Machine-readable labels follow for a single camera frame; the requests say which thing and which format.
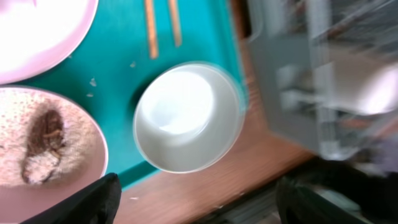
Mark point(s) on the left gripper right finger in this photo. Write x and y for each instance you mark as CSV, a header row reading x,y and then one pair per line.
x,y
297,203

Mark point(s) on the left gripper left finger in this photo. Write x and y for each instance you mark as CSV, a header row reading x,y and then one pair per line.
x,y
97,203

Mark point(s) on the pink bowl with rice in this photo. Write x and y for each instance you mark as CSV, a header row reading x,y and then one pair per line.
x,y
84,158

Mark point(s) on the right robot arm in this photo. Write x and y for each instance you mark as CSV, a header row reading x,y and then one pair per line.
x,y
334,192

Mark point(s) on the grey dishwasher rack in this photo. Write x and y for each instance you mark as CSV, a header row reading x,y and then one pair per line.
x,y
327,72

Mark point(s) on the brown food scrap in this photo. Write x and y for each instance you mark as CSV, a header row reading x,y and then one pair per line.
x,y
46,135

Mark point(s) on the grey round bowl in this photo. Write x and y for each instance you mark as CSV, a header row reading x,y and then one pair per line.
x,y
189,117

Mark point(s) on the left wooden chopstick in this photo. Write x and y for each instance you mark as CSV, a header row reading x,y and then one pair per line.
x,y
151,29

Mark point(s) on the wooden chopstick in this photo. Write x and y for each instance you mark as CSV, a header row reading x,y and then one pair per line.
x,y
151,29
175,20

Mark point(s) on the teal serving tray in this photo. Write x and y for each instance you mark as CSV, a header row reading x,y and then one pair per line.
x,y
111,68

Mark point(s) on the white round plate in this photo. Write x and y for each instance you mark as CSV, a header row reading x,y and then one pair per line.
x,y
37,35

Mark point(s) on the right wooden chopstick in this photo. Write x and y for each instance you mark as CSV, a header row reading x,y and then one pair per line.
x,y
175,20

